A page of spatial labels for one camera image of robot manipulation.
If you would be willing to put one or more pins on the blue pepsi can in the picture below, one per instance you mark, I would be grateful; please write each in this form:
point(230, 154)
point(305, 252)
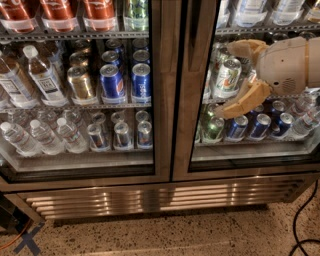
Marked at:
point(141, 82)
point(237, 128)
point(260, 127)
point(112, 83)

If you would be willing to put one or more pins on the blue Pepsi can lower middle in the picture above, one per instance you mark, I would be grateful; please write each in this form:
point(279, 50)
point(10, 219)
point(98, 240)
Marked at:
point(260, 127)

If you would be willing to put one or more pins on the green soda can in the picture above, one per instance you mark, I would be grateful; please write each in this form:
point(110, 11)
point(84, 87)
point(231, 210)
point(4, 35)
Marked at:
point(212, 130)

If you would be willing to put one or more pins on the red bottle top shelf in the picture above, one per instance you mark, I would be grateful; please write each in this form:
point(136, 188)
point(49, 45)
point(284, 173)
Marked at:
point(99, 15)

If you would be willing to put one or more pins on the front left blue Pepsi can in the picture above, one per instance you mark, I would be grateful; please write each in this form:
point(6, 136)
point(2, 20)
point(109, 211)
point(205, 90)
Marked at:
point(112, 83)

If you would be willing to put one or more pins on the water bottle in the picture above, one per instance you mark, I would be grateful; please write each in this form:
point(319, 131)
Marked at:
point(73, 135)
point(18, 137)
point(46, 137)

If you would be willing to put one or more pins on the fridge glass door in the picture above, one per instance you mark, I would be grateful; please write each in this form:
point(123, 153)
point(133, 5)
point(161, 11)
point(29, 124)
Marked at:
point(193, 161)
point(129, 143)

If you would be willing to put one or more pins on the front 7up can left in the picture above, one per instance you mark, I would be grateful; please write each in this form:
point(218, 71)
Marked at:
point(227, 79)

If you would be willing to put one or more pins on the left water bottle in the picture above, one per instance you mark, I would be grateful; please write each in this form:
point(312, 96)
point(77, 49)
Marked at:
point(18, 137)

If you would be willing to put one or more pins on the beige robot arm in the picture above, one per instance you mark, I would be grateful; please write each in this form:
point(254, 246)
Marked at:
point(312, 65)

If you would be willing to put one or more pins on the gold soda can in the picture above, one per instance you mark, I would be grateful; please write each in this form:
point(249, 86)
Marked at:
point(83, 91)

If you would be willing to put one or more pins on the right water bottle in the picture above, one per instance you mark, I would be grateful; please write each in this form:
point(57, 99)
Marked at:
point(73, 135)

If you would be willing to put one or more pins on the blue Pepsi can lower left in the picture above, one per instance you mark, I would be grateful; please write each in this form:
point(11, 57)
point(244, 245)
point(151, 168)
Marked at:
point(237, 128)

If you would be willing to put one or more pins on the tea bottle white cap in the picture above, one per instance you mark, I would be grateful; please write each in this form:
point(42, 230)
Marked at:
point(46, 77)

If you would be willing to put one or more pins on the middle water bottle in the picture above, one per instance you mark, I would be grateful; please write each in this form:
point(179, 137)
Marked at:
point(46, 137)

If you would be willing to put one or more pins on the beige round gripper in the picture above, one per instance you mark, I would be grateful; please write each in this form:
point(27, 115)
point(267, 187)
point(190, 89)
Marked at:
point(283, 65)

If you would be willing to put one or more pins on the green bottle top shelf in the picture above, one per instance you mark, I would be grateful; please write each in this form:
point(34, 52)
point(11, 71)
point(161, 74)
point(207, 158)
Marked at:
point(136, 15)

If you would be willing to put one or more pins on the front right blue Pepsi can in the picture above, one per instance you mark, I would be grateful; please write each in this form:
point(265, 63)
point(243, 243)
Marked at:
point(141, 82)

